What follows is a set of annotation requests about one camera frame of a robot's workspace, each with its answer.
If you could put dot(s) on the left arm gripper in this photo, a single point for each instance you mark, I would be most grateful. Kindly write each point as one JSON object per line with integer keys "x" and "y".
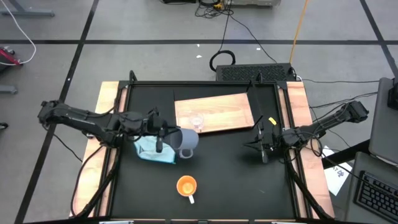
{"x": 154, "y": 124}

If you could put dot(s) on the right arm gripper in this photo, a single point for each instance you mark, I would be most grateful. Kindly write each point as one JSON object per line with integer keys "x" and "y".
{"x": 270, "y": 137}

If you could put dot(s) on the grey mug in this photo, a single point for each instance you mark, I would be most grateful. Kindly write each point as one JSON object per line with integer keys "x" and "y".
{"x": 188, "y": 140}

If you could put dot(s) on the small clear glass cup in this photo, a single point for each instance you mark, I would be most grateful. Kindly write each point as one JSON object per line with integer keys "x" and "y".
{"x": 196, "y": 120}

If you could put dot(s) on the yellow white striped mug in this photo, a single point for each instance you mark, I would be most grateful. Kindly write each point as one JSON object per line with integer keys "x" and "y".
{"x": 186, "y": 186}

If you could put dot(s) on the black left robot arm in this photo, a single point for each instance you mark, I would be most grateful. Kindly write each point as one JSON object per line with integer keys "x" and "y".
{"x": 77, "y": 118}

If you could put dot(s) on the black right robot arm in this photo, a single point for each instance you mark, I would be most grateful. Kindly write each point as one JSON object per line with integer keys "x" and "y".
{"x": 329, "y": 123}

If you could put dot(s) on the yellow tag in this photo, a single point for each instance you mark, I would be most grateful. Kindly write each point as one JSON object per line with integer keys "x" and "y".
{"x": 272, "y": 121}

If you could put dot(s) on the light blue cloth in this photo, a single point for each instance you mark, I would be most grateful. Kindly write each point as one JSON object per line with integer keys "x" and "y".
{"x": 149, "y": 152}

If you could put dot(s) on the wooden cutting board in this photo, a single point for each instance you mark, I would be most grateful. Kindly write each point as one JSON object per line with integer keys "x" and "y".
{"x": 217, "y": 110}

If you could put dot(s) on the wooden table side board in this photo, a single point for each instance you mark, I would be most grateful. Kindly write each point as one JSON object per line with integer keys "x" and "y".
{"x": 311, "y": 174}
{"x": 93, "y": 174}

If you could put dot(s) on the black grid panel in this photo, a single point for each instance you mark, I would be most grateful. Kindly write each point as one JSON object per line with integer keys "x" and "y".
{"x": 255, "y": 73}

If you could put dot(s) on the white paper sheet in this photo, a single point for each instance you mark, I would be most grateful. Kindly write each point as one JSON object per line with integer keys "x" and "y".
{"x": 337, "y": 177}

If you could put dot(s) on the grey laptop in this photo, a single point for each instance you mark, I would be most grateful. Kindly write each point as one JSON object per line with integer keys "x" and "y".
{"x": 382, "y": 130}

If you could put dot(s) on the black keyboard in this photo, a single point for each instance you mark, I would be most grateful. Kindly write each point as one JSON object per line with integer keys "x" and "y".
{"x": 377, "y": 196}

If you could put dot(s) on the red cart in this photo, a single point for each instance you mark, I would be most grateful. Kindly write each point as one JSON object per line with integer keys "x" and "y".
{"x": 9, "y": 56}

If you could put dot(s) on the grey desk foot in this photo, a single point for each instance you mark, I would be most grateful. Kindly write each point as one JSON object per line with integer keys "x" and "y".
{"x": 28, "y": 13}

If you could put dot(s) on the black table frame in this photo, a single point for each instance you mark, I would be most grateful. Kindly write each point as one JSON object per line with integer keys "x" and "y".
{"x": 202, "y": 83}

